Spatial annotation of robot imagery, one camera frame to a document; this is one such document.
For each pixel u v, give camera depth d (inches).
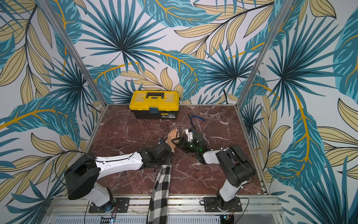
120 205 29.0
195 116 44.4
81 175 17.7
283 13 27.8
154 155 25.5
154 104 38.0
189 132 33.8
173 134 36.4
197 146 29.0
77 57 34.6
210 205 28.9
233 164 18.7
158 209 26.7
